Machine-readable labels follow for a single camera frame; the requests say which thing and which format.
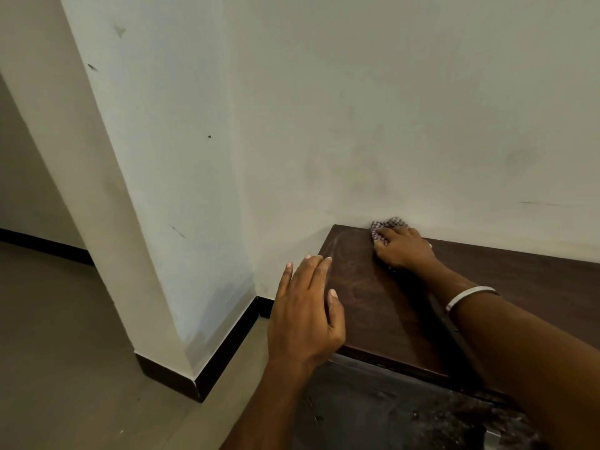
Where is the person's left hand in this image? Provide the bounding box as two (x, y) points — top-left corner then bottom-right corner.
(267, 255), (347, 372)

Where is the checkered cleaning cloth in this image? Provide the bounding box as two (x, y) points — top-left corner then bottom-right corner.
(370, 217), (409, 245)

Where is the black baseboard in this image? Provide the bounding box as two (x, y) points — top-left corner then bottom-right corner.
(134, 296), (275, 403)
(0, 227), (95, 267)

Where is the person's right forearm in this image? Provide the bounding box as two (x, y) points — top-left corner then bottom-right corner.
(419, 260), (600, 450)

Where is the dark wooden cabinet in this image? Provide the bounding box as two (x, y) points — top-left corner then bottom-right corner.
(290, 224), (600, 450)

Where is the silver bangle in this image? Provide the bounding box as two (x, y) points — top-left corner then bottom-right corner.
(444, 286), (500, 315)

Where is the person's left forearm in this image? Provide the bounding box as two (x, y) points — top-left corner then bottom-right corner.
(219, 356), (329, 450)

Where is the person's right hand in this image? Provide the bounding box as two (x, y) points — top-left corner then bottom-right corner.
(373, 225), (440, 273)

